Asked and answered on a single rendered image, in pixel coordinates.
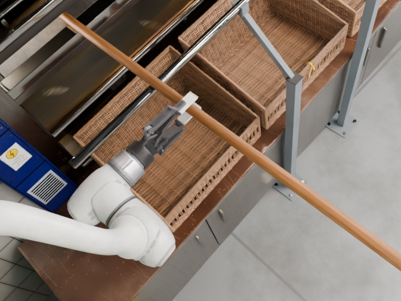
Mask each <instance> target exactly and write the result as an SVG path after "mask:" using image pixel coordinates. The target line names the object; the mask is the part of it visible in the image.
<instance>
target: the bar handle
mask: <svg viewBox="0 0 401 301"><path fill-rule="evenodd" d="M24 1H25V0H13V2H11V3H10V4H8V5H7V6H6V7H5V8H3V9H2V10H1V11H0V23H1V24H2V25H3V27H4V28H6V30H7V31H8V32H9V31H10V30H11V29H12V28H11V26H10V25H9V24H8V23H7V22H6V21H5V19H3V18H4V17H5V16H6V15H7V14H9V13H10V12H12V10H14V9H15V8H16V7H18V6H19V5H20V4H21V3H22V2H24Z"/></svg>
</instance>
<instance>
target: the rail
mask: <svg viewBox="0 0 401 301"><path fill-rule="evenodd" d="M62 1H64V0H47V1H46V2H45V3H43V4H42V5H41V6H40V7H39V8H37V9H36V10H35V11H34V12H33V13H31V14H30V15H29V16H27V17H26V18H25V19H24V20H23V21H21V22H20V23H19V24H18V25H17V26H15V27H14V28H13V29H11V30H10V31H9V32H8V33H7V34H5V35H4V36H3V37H2V38H1V39H0V52H1V51H2V50H4V49H5V48H6V47H8V46H9V45H10V44H11V43H12V42H14V41H15V40H16V39H17V38H18V37H19V36H21V35H22V34H23V33H25V31H27V30H28V29H29V28H31V27H32V26H33V25H34V24H35V23H37V22H38V21H39V20H40V19H41V18H43V17H44V16H45V15H46V14H48V13H49V12H50V11H51V10H52V9H54V8H55V7H56V6H58V4H60V3H61V2H62Z"/></svg>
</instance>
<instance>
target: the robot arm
mask: <svg viewBox="0 0 401 301"><path fill-rule="evenodd" d="M197 99H198V96H197V95H195V94H193V93H192V92H191V91H190V92H189V93H188V94H187V95H186V96H185V97H183V98H182V99H181V100H180V101H179V102H178V103H177V104H176V105H175V106H174V107H172V106H170V105H167V106H166V107H165V108H164V109H163V110H162V111H161V112H160V113H159V114H158V115H157V116H155V117H154V118H153V119H152V120H151V121H150V122H149V123H148V124H146V125H145V126H143V128H142V130H143V131H144V136H143V137H142V138H141V140H140V141H137V140H135V141H133V142H132V143H131V144H130V145H129V146H128V147H127V149H126V150H127V151H125V150H123V149H121V150H120V151H119V152H118V153H117V154H116V155H115V156H114V157H113V158H112V159H111V160H109V161H108V162H107V163H106V164H105V165H104V166H102V167H101V168H99V169H97V170H95V171H94V172H93V173H91V174H90V175H89V176H88V177H87V178H86V179H85V180H84V181H83V182H82V183H81V185H80V186H79V187H78V188H77V190H75V192H74V193H73V195H72V196H71V197H70V199H69V201H68V203H67V209H68V212H69V214H70V215H71V216H72V217H73V219H74V220H73V219H69V218H67V217H63V216H60V215H58V214H54V213H50V212H48V211H45V210H41V209H38V208H35V207H31V206H29V205H24V204H20V203H17V202H11V201H4V200H0V235H3V236H11V237H18V238H24V239H29V240H32V241H37V242H43V243H46V244H51V245H56V246H59V247H64V248H69V249H73V250H78V251H83V252H87V253H92V254H100V255H118V256H120V257H122V258H124V259H133V260H138V261H140V262H141V263H142V264H144V265H147V266H150V267H154V268H155V267H157V266H162V265H163V264H164V262H165V261H166V260H167V258H169V256H170V255H171V254H172V252H173V251H174V250H175V238H174V236H173V234H172V232H171V231H170V229H169V227H168V226H167V225H166V224H165V222H164V221H163V220H162V219H161V218H160V217H159V216H158V215H157V214H156V213H155V212H154V211H153V210H152V209H150V208H149V207H148V206H147V205H146V204H144V203H142V202H141V201H140V200H139V199H138V198H137V197H136V196H135V195H134V194H133V193H132V192H131V190H130V188H131V187H132V186H134V184H135V183H136V182H137V181H138V180H139V179H140V178H141V177H142V176H143V175H144V174H145V171H144V169H143V168H147V167H148V166H149V165H150V164H151V163H152V162H153V161H154V160H155V158H154V155H155V154H157V153H158V154H159V155H160V156H162V155H163V154H164V153H165V151H166V150H167V149H168V148H169V147H170V146H171V145H172V144H173V143H174V142H175V141H176V140H177V139H178V138H179V137H180V136H181V135H182V134H183V133H184V129H183V128H184V127H185V124H186V123H187V122H188V121H189V120H190V119H191V118H192V116H191V115H189V114H188V113H187V112H185V110H186V109H187V108H188V107H189V106H190V105H191V104H192V103H193V104H194V105H196V106H197V107H198V108H200V109H201V107H200V106H199V105H198V104H196V103H195V102H194V101H195V100H197ZM177 115H180V116H179V117H178V118H177V119H176V120H175V123H174V124H172V125H171V126H170V127H169V125H170V124H171V123H172V122H173V120H174V119H175V118H176V117H177ZM157 131H158V132H159V133H158V132H157ZM100 222H102V223H104V224H105V225H106V226H107V227H108V228H109V229H102V228H98V227H95V225H97V224H98V223H100Z"/></svg>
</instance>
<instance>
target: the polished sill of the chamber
mask: <svg viewBox="0 0 401 301"><path fill-rule="evenodd" d="M128 1H129V0H98V1H96V2H95V3H94V4H92V6H90V7H89V8H88V9H87V10H85V11H84V12H83V13H82V14H81V15H80V16H79V17H77V18H76V19H77V20H78V21H79V22H81V23H82V24H84V25H85V26H86V27H87V28H89V29H91V30H92V31H95V30H96V29H97V28H98V27H99V26H101V25H102V24H103V23H104V22H105V21H106V20H107V19H109V18H110V17H111V16H112V15H114V13H115V12H117V11H118V10H119V9H120V8H122V7H123V6H124V5H125V4H126V3H127V2H128ZM85 38H86V37H84V36H83V35H81V34H80V33H79V32H77V31H76V30H74V28H72V27H71V26H69V25H68V26H66V27H65V28H64V29H63V30H62V31H61V32H59V33H58V34H57V35H56V36H55V37H53V39H51V40H50V41H49V42H47V43H46V44H45V45H44V46H43V47H42V48H40V49H39V50H38V51H37V52H36V53H35V54H34V55H32V56H31V57H30V58H28V59H27V60H26V61H25V62H24V63H23V64H21V65H20V66H19V67H18V68H17V69H16V70H14V71H13V72H12V73H11V74H9V75H8V76H7V77H6V78H5V79H4V80H2V81H1V82H0V87H1V88H2V89H3V90H4V91H5V92H6V93H7V94H8V95H9V96H10V97H11V98H12V99H13V100H15V99H16V98H17V97H18V96H19V95H21V94H22V93H23V92H24V91H26V90H27V89H28V88H29V87H30V86H31V85H32V84H33V83H35V82H36V81H37V80H38V79H39V78H40V77H41V76H43V75H44V74H45V73H46V72H48V71H49V70H50V69H51V68H52V67H53V66H54V65H56V64H57V63H58V62H59V61H60V60H61V59H62V58H63V57H65V56H66V55H67V54H68V53H70V52H71V51H72V50H73V49H74V48H75V47H76V46H77V45H79V44H80V43H81V42H82V41H83V40H84V39H85Z"/></svg>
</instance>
